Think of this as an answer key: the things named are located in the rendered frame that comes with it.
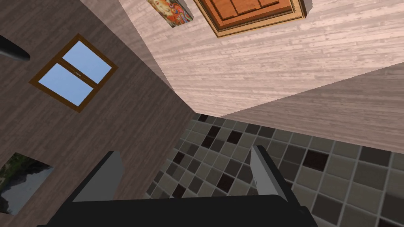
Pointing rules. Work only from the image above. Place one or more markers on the black rounded object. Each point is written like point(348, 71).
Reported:
point(11, 50)

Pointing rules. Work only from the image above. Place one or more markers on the brown framed window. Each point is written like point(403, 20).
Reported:
point(74, 72)

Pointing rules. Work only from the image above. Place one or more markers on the orange wooden door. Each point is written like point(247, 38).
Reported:
point(249, 12)

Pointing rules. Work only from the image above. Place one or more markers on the colourful abstract wall picture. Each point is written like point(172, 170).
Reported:
point(170, 12)

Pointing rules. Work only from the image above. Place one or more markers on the landscape wall picture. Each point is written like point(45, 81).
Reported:
point(22, 184)

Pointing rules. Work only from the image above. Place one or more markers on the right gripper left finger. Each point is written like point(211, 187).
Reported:
point(102, 181)

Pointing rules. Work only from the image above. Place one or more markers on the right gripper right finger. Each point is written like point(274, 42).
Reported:
point(268, 176)

